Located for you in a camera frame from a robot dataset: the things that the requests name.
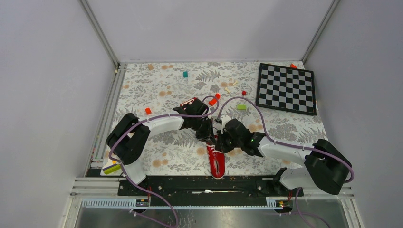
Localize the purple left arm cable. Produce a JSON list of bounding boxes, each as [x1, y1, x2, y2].
[[108, 95, 221, 228]]

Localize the orange red curved block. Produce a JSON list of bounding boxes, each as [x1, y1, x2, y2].
[[208, 93, 221, 106]]

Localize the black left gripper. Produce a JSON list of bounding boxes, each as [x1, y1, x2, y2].
[[192, 116, 216, 146]]

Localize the red white window brick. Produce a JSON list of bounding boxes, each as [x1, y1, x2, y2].
[[180, 97, 195, 107]]

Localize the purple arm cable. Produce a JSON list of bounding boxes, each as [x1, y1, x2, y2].
[[108, 95, 221, 228], [215, 95, 355, 228]]

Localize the red canvas sneaker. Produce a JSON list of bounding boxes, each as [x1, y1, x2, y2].
[[206, 144, 225, 179]]

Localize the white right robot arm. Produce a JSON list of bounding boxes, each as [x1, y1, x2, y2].
[[215, 119, 353, 196]]

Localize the green rectangular block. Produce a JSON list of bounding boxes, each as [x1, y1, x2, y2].
[[237, 104, 248, 111]]

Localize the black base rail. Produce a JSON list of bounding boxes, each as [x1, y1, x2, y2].
[[117, 175, 304, 207]]

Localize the yellow green block stack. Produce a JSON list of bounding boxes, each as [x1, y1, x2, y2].
[[101, 161, 121, 176]]

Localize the black grey chessboard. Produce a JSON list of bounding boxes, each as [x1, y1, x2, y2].
[[255, 63, 317, 116]]

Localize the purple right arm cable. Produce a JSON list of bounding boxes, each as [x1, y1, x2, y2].
[[215, 95, 355, 228]]

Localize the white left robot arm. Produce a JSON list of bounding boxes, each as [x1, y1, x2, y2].
[[106, 97, 217, 195]]

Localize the floral patterned table mat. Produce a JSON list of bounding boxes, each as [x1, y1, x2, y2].
[[113, 62, 327, 176]]

